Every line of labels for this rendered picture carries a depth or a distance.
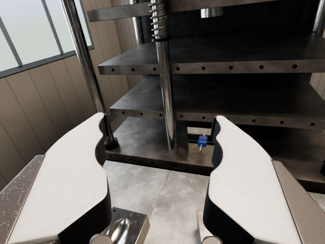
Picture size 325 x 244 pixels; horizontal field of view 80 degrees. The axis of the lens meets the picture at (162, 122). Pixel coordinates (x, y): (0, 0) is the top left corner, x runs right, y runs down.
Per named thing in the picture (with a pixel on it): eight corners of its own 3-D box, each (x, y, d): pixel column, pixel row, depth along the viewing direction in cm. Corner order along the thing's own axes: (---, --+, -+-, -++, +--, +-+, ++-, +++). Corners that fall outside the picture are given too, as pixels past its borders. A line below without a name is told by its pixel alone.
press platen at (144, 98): (336, 130, 82) (340, 120, 79) (110, 115, 117) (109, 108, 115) (295, 74, 141) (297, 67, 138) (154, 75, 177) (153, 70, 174)
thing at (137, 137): (353, 197, 84) (359, 187, 81) (99, 158, 126) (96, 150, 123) (302, 108, 151) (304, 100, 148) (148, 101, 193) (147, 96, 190)
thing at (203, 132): (239, 158, 103) (242, 130, 94) (188, 152, 112) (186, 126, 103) (239, 113, 143) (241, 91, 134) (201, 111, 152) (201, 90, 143)
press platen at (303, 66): (360, 72, 69) (366, 57, 67) (99, 74, 105) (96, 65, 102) (304, 37, 128) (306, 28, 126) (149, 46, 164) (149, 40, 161)
